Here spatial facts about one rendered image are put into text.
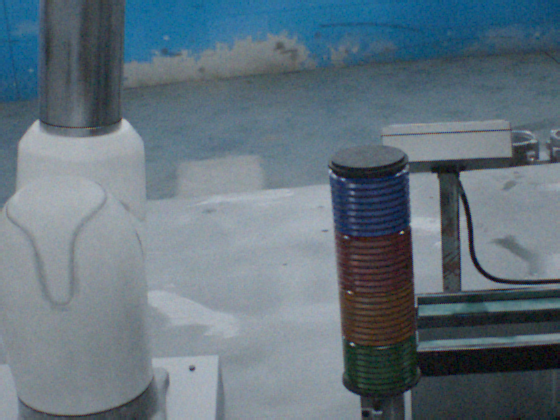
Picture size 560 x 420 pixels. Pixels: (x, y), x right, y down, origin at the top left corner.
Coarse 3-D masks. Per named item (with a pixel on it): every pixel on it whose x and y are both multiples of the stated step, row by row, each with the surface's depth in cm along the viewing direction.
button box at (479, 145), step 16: (384, 128) 131; (400, 128) 130; (416, 128) 130; (432, 128) 130; (448, 128) 130; (464, 128) 129; (480, 128) 129; (496, 128) 129; (384, 144) 130; (400, 144) 130; (416, 144) 130; (432, 144) 129; (448, 144) 129; (464, 144) 129; (480, 144) 129; (496, 144) 128; (512, 144) 128; (416, 160) 129; (432, 160) 129; (448, 160) 129; (464, 160) 129; (480, 160) 129; (496, 160) 129
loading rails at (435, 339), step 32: (512, 288) 118; (544, 288) 117; (416, 320) 116; (448, 320) 116; (480, 320) 115; (512, 320) 115; (544, 320) 115; (448, 352) 106; (480, 352) 106; (512, 352) 105; (544, 352) 105; (448, 384) 107; (480, 384) 107; (512, 384) 107; (544, 384) 106; (416, 416) 109; (448, 416) 109; (480, 416) 108; (512, 416) 108; (544, 416) 108
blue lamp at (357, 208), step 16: (336, 176) 74; (384, 176) 79; (400, 176) 74; (336, 192) 75; (352, 192) 74; (368, 192) 73; (384, 192) 73; (400, 192) 74; (336, 208) 75; (352, 208) 74; (368, 208) 74; (384, 208) 74; (400, 208) 74; (336, 224) 76; (352, 224) 75; (368, 224) 74; (384, 224) 74; (400, 224) 75
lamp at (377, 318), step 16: (400, 288) 76; (352, 304) 77; (368, 304) 76; (384, 304) 76; (400, 304) 77; (352, 320) 78; (368, 320) 77; (384, 320) 77; (400, 320) 77; (352, 336) 78; (368, 336) 77; (384, 336) 77; (400, 336) 78
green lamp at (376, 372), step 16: (416, 336) 80; (352, 352) 79; (368, 352) 78; (384, 352) 78; (400, 352) 78; (416, 352) 80; (352, 368) 79; (368, 368) 78; (384, 368) 78; (400, 368) 79; (416, 368) 81; (352, 384) 80; (368, 384) 79; (384, 384) 79; (400, 384) 79
